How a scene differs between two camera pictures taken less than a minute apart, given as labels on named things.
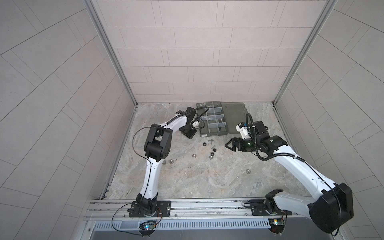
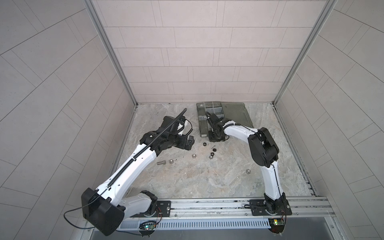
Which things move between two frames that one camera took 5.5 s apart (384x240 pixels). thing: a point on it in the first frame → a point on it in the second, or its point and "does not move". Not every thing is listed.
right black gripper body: (246, 145) → (213, 136)
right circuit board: (277, 224) does not move
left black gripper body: (188, 131) → (180, 142)
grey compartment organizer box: (222, 118) does not move
